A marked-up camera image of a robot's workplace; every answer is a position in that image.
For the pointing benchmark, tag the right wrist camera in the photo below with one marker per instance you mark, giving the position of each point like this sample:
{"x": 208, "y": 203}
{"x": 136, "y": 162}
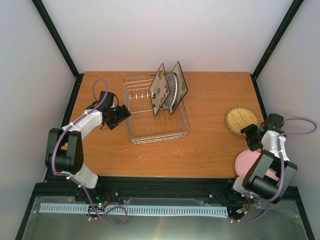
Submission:
{"x": 274, "y": 121}

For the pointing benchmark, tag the left black frame post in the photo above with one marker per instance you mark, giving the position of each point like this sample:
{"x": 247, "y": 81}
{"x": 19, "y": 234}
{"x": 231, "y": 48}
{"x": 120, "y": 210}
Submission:
{"x": 42, "y": 11}

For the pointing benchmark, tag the pink round plate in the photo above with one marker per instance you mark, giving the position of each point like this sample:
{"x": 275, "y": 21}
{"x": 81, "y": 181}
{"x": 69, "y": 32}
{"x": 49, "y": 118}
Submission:
{"x": 244, "y": 162}

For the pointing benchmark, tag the black frame post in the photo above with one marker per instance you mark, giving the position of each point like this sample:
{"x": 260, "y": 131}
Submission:
{"x": 42, "y": 11}
{"x": 286, "y": 21}

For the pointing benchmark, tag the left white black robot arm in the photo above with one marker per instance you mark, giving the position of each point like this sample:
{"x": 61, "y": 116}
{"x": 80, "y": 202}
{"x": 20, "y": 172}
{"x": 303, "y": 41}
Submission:
{"x": 64, "y": 150}

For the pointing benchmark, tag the round woven bamboo plate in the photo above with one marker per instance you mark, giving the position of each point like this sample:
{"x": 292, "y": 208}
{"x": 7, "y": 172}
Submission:
{"x": 239, "y": 118}

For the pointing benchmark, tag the square floral plate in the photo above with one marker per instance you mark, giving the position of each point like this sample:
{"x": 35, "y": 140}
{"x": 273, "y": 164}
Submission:
{"x": 181, "y": 86}

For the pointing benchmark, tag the right black frame post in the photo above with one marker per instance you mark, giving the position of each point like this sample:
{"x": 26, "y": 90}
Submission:
{"x": 286, "y": 21}

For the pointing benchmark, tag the left circuit board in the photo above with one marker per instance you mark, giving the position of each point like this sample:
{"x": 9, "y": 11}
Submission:
{"x": 103, "y": 200}

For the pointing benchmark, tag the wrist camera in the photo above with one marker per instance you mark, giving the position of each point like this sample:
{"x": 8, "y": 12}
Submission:
{"x": 274, "y": 121}
{"x": 110, "y": 99}

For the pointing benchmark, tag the round striped white plate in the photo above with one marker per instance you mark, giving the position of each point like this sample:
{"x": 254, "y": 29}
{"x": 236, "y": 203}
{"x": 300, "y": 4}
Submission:
{"x": 172, "y": 89}

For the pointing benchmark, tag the grey slotted cable duct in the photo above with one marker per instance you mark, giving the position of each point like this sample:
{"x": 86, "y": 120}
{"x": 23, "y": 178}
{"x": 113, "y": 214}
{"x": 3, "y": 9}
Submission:
{"x": 137, "y": 210}

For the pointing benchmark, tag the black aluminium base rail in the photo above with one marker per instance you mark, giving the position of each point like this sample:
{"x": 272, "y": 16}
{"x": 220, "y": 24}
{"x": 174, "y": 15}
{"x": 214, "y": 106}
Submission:
{"x": 117, "y": 189}

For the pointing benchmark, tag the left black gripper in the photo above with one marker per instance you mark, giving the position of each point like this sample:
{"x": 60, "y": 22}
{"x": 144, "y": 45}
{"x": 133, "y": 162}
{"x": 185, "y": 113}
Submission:
{"x": 123, "y": 113}

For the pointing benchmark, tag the circuit board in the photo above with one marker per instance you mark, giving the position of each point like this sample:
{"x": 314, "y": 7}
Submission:
{"x": 245, "y": 208}
{"x": 103, "y": 200}

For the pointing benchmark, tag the square dark rimmed plate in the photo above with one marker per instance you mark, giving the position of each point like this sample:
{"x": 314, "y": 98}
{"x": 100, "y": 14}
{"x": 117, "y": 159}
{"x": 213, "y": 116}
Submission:
{"x": 158, "y": 90}

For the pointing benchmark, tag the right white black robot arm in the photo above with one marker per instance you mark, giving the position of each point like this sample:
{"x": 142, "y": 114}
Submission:
{"x": 271, "y": 172}

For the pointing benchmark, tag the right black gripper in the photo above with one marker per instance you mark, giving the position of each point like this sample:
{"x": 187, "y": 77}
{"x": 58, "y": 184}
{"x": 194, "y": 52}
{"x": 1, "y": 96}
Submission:
{"x": 247, "y": 130}

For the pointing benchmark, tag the right circuit board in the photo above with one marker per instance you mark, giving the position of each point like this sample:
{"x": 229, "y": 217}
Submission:
{"x": 245, "y": 208}

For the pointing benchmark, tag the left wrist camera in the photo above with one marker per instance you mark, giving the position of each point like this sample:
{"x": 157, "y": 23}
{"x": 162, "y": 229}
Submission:
{"x": 110, "y": 99}

